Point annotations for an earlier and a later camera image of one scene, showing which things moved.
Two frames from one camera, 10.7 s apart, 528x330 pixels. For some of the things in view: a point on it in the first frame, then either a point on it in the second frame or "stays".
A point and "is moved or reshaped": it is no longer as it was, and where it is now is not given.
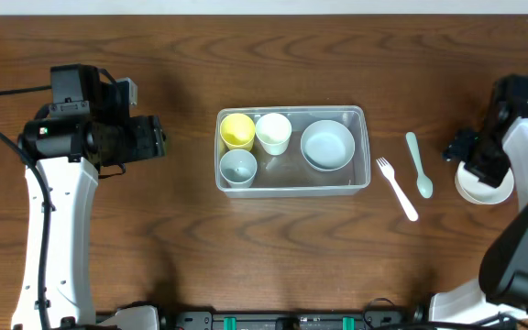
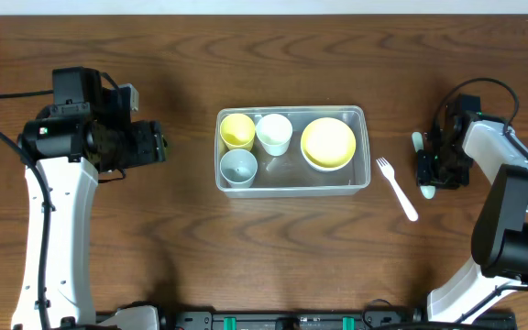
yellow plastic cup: x=236 y=130 stays
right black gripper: x=459 y=149 to x=426 y=166
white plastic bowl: x=470 y=188 is moved or reshaped
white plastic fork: x=389 y=170 stays
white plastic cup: x=272 y=132 stays
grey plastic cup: x=238 y=167 stays
